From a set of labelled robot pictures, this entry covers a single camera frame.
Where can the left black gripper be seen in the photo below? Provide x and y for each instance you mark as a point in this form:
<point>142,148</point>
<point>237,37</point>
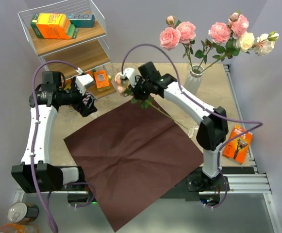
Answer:
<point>84,110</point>

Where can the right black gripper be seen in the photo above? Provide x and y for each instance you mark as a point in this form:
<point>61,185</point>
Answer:
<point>138,79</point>

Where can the peach pink flower stem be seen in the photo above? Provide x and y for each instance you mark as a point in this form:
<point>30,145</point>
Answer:
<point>124,90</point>

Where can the red wrapping paper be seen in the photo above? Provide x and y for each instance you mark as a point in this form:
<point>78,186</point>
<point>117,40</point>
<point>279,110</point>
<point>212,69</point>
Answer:
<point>132,156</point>

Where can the cream white flower stem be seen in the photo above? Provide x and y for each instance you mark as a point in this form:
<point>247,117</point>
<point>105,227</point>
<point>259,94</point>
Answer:
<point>257,42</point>

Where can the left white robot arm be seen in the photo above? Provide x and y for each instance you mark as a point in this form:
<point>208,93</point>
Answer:
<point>51,94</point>

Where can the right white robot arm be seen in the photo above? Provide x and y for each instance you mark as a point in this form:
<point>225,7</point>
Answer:
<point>212,122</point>

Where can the white ribbed vase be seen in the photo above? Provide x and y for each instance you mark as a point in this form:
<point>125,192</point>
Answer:
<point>194,78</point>

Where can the purple wavy cloth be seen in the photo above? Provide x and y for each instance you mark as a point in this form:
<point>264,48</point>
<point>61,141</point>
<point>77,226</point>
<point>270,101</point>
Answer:
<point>88,97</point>

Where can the orange blister pack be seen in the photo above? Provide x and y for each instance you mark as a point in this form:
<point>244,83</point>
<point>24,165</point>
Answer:
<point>101,79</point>

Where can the orange sponge pack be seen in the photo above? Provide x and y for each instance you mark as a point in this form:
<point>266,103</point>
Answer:
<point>53,26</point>

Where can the teal box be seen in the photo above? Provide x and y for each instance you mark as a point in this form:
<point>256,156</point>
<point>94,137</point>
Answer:
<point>85,20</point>

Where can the orange razor package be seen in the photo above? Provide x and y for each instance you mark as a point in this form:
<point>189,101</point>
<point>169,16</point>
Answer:
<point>237,149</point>

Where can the metal tin can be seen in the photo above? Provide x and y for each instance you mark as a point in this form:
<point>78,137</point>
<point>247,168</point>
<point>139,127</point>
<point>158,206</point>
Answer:
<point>21,212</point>

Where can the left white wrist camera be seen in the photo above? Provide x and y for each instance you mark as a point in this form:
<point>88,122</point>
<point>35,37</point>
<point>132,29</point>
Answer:
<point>83,82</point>

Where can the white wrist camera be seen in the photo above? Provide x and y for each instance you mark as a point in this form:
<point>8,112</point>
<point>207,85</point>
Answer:
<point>131,76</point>
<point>83,82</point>

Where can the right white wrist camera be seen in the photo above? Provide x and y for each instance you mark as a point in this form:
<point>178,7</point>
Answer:
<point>131,76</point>

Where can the white wire wooden shelf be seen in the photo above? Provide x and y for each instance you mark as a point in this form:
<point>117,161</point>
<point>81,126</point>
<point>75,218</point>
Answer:
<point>88,51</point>

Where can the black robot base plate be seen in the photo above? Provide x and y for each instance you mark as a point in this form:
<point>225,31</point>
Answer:
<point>136,185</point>

